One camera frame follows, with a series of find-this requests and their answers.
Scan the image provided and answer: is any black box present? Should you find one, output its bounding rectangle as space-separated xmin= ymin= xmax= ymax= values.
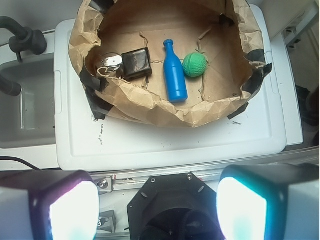
xmin=121 ymin=47 xmax=153 ymax=80

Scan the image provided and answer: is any green ball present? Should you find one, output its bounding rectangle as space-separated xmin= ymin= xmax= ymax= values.
xmin=182 ymin=52 xmax=207 ymax=78

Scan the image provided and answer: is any silver key bunch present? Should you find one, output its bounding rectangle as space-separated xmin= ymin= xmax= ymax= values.
xmin=95 ymin=52 xmax=124 ymax=79

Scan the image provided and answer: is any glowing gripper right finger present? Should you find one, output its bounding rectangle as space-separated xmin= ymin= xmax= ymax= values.
xmin=216 ymin=163 xmax=320 ymax=240

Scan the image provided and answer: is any grey plastic bin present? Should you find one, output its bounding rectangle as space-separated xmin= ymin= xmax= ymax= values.
xmin=0 ymin=53 xmax=56 ymax=149

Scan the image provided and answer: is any brown paper bag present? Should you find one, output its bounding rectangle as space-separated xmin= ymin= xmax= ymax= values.
xmin=68 ymin=0 xmax=272 ymax=128

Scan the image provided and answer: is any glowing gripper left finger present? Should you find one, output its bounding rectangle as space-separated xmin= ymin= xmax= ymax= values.
xmin=0 ymin=170 xmax=100 ymax=240

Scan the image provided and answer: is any white plastic lid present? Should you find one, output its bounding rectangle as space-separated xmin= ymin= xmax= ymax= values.
xmin=54 ymin=20 xmax=287 ymax=172

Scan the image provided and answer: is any black clamp knob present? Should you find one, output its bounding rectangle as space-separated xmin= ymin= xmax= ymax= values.
xmin=0 ymin=16 xmax=47 ymax=63

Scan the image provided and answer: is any blue plastic bottle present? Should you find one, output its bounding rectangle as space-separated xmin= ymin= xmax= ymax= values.
xmin=163 ymin=39 xmax=188 ymax=103

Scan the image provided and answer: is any black cable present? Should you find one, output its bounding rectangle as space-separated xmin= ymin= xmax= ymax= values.
xmin=0 ymin=156 xmax=43 ymax=172

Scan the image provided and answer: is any black octagonal mount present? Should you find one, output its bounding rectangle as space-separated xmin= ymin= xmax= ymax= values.
xmin=127 ymin=177 xmax=225 ymax=240

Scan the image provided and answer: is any aluminium rail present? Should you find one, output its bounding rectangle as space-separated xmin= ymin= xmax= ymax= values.
xmin=90 ymin=146 xmax=320 ymax=194

